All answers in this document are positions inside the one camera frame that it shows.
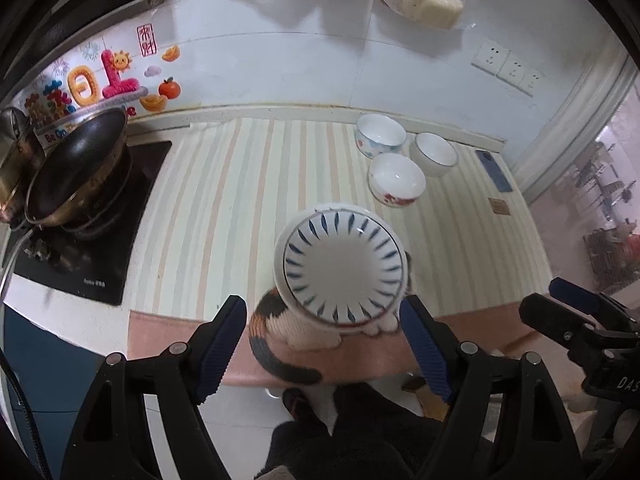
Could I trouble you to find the black induction cooktop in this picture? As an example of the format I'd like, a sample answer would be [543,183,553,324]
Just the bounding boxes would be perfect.
[14,141,171,307]

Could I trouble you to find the black frying pan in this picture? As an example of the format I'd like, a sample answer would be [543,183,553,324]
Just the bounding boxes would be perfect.
[24,107,128,228]

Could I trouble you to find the white plate blue leaf rim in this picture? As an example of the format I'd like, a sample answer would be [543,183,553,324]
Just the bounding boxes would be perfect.
[281,207,409,326]

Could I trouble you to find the white wall socket panel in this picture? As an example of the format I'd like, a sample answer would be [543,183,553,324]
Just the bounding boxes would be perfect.
[471,39,544,96]

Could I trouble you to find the striped table mat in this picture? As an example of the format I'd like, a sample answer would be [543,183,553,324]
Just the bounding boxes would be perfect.
[124,118,552,320]

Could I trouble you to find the plain white bowl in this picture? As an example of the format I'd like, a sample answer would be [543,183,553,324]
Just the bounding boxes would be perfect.
[410,132,459,178]

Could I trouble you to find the white bowl red flowers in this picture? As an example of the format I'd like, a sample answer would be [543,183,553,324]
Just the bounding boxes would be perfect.
[368,153,426,208]

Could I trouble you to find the white plate grey scroll pattern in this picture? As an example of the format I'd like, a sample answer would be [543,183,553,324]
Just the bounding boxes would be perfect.
[273,301,399,340]

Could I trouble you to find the metal pot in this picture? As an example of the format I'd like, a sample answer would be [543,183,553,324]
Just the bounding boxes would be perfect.
[1,106,44,224]

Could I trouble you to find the calico cat picture mat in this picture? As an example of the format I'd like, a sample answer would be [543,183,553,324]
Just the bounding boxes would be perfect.
[127,249,572,388]

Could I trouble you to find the blue smartphone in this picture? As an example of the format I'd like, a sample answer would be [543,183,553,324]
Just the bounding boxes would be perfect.
[475,150,513,193]

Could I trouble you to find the colourful wall sticker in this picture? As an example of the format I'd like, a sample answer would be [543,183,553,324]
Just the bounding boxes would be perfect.
[13,23,181,148]

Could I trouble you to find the small brown card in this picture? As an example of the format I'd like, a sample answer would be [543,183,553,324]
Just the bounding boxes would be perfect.
[488,197,511,216]

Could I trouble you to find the white bowl blue flowers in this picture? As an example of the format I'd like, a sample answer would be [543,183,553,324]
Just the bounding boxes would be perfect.
[355,114,407,159]

